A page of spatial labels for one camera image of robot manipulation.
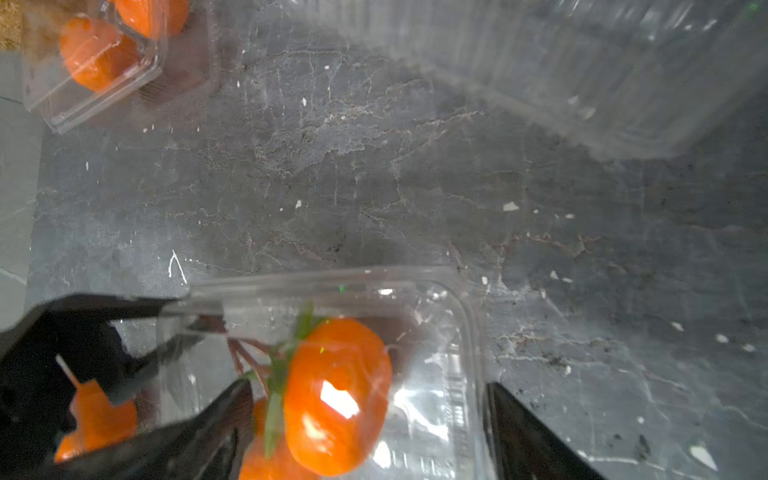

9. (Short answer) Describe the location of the orange in far container left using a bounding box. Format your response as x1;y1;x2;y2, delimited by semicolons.
59;16;140;92

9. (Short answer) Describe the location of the orange in far container right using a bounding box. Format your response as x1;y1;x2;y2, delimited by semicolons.
114;0;190;40

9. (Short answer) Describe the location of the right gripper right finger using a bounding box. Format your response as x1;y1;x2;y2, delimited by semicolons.
484;382;604;480

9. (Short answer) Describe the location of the orange in middle container lower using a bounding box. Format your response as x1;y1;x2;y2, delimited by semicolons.
239;397;319;480

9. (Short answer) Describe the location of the brown teddy bear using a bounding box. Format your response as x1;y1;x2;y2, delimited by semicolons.
0;0;22;51

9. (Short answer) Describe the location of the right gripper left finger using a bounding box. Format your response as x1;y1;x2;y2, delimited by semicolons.
35;380;254;479

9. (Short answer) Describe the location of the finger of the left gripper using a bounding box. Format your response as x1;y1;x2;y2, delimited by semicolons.
1;294;201;474

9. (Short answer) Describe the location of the clear clamshell container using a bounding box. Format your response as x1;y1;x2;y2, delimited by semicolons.
157;267;495;479
20;1;220;134
285;0;767;159

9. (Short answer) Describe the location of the leafy twin oranges left container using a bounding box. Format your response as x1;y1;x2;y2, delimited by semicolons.
55;380;138;463

